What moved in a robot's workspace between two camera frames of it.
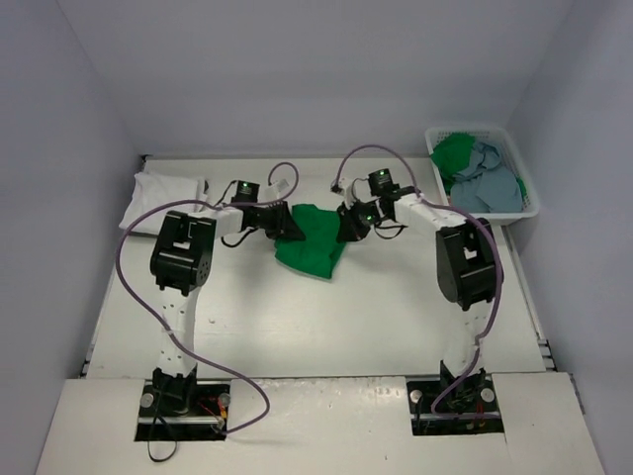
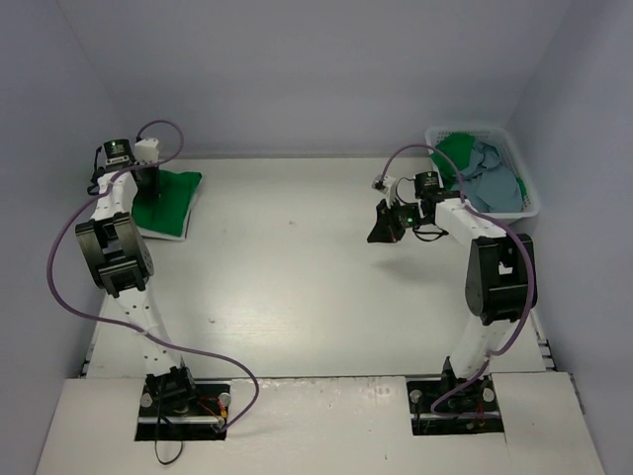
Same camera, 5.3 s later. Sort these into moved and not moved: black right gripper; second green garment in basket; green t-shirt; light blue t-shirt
Moved: black right gripper; green t-shirt
Not moved: second green garment in basket; light blue t-shirt
